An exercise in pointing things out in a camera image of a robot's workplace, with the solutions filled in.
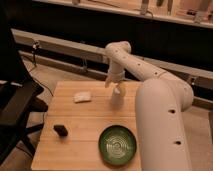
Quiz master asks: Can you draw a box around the black office chair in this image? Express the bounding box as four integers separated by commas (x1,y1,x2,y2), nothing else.
0,4,48,165

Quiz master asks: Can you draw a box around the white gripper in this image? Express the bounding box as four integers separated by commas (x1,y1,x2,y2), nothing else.
105,66,125,94

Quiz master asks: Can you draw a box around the black eraser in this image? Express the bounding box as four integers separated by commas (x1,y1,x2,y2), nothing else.
53,125,68,137

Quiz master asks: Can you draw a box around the white crumpled cloth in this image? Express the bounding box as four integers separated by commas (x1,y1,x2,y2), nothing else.
73,92,91,103

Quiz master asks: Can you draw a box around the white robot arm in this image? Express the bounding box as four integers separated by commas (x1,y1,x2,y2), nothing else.
105,41,194,171

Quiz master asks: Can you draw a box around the black cable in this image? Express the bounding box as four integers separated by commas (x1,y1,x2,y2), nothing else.
20,41,54,98

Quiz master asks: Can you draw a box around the green ceramic bowl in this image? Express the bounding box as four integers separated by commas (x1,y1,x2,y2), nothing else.
98,125,137,167

